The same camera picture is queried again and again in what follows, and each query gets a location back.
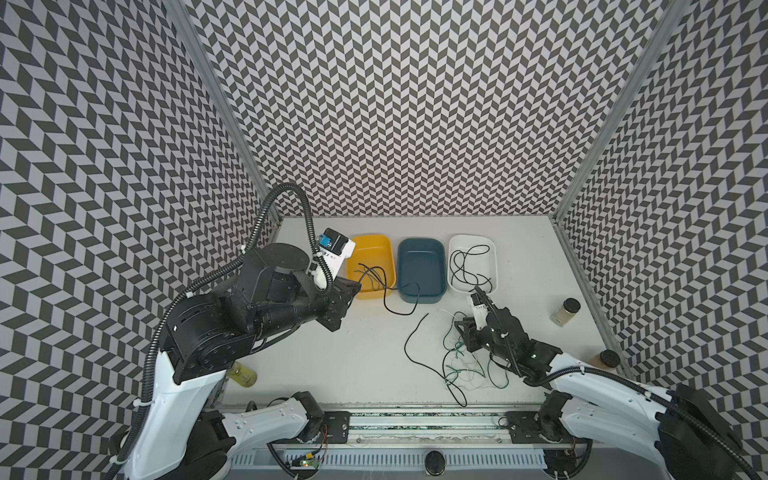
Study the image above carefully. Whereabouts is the cable bundle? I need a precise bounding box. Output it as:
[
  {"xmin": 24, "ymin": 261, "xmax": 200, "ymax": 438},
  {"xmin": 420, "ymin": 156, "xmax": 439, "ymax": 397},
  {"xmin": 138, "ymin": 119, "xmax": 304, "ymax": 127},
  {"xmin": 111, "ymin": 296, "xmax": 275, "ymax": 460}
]
[{"xmin": 403, "ymin": 308, "xmax": 512, "ymax": 408}]

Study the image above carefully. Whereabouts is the black cable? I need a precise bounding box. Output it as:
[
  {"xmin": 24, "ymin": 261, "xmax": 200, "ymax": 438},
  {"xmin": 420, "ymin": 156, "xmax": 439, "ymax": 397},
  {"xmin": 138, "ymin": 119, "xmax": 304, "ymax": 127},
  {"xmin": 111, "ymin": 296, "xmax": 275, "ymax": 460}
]
[
  {"xmin": 449, "ymin": 244, "xmax": 494, "ymax": 294},
  {"xmin": 356, "ymin": 263, "xmax": 421, "ymax": 317}
]

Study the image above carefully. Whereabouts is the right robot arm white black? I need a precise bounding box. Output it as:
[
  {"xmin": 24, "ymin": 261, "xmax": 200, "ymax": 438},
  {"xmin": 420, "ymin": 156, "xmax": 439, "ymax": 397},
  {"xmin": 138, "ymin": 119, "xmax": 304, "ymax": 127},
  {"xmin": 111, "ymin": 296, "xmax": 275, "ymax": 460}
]
[{"xmin": 458, "ymin": 288, "xmax": 758, "ymax": 479}]

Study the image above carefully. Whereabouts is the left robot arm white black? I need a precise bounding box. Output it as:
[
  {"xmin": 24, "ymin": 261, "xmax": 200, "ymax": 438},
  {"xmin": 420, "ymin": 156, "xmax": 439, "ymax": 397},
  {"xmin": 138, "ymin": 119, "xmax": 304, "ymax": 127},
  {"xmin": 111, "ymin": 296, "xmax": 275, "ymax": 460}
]
[{"xmin": 106, "ymin": 182, "xmax": 361, "ymax": 479}]

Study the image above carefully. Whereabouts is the white plastic bin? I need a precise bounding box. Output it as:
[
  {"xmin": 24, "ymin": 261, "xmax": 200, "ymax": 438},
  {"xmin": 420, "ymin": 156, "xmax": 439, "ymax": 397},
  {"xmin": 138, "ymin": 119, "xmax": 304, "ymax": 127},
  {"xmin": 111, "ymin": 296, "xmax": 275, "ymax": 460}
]
[{"xmin": 447, "ymin": 234, "xmax": 499, "ymax": 294}]

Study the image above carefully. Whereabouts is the spice jar black lid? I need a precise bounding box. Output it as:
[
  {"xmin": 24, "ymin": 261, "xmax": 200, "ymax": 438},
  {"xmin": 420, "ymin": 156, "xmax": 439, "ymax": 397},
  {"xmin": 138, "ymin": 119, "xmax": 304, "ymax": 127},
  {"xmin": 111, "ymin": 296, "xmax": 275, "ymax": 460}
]
[
  {"xmin": 550, "ymin": 297, "xmax": 581, "ymax": 327},
  {"xmin": 589, "ymin": 349, "xmax": 621, "ymax": 371}
]

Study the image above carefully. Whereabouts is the dark teal plastic bin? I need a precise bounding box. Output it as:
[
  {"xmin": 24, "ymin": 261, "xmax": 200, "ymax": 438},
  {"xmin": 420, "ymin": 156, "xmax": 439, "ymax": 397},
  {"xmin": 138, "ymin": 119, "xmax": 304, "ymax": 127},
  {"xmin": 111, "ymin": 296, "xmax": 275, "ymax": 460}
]
[{"xmin": 396, "ymin": 237, "xmax": 447, "ymax": 304}]

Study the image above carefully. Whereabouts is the small yellow round object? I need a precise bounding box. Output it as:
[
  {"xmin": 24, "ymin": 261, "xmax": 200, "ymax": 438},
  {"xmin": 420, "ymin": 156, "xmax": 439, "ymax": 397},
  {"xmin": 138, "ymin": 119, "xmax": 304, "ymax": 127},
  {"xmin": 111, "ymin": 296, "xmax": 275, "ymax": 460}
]
[{"xmin": 227, "ymin": 361, "xmax": 258, "ymax": 388}]

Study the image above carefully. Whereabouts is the yellow plastic bin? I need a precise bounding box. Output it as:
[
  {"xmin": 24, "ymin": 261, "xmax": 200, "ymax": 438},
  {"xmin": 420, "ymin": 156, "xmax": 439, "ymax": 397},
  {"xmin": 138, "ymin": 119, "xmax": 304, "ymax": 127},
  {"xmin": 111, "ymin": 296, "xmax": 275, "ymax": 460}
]
[{"xmin": 345, "ymin": 234, "xmax": 397, "ymax": 300}]

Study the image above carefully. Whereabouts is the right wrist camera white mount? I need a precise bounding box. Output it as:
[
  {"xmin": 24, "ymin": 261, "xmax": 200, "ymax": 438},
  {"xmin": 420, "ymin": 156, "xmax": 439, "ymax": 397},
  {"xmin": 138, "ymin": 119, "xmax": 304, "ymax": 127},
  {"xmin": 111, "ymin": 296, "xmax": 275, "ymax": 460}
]
[{"xmin": 469, "ymin": 293, "xmax": 488, "ymax": 330}]

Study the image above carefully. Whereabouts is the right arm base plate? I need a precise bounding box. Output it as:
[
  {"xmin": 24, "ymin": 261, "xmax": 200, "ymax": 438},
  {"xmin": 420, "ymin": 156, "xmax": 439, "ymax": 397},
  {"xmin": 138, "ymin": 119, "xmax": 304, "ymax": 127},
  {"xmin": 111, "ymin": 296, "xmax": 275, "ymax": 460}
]
[{"xmin": 502, "ymin": 410, "xmax": 548, "ymax": 445}]

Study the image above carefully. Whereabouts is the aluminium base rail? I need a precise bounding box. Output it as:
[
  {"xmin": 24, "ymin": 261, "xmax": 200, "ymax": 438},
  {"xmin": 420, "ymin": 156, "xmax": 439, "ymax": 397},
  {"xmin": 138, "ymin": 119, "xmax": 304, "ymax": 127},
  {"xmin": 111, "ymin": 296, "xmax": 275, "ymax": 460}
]
[{"xmin": 321, "ymin": 403, "xmax": 539, "ymax": 448}]

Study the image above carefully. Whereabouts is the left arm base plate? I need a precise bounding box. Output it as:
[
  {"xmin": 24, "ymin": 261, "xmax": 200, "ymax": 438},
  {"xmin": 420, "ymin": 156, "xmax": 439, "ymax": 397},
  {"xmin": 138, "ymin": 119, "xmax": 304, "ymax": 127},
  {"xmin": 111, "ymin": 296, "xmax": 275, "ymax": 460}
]
[{"xmin": 313, "ymin": 410, "xmax": 352, "ymax": 445}]

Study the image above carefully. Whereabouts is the left corner aluminium post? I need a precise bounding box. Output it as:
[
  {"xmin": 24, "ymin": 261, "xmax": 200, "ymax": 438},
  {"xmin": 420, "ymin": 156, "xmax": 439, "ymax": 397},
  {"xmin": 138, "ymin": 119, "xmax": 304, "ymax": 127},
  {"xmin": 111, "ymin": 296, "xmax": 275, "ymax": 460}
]
[{"xmin": 163, "ymin": 0, "xmax": 269, "ymax": 199}]

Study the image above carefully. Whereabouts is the corner aluminium post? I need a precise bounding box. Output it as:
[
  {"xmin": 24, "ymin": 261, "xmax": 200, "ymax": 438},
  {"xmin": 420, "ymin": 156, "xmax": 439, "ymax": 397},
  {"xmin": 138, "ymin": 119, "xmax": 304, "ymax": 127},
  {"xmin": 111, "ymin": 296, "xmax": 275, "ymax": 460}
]
[
  {"xmin": 551, "ymin": 0, "xmax": 691, "ymax": 223},
  {"xmin": 163, "ymin": 0, "xmax": 269, "ymax": 199}
]

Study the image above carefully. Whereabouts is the right corner aluminium post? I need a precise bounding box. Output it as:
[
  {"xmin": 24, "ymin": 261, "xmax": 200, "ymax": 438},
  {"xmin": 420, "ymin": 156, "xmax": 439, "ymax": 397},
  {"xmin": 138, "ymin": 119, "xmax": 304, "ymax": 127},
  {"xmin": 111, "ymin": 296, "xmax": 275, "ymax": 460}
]
[{"xmin": 551, "ymin": 0, "xmax": 691, "ymax": 223}]

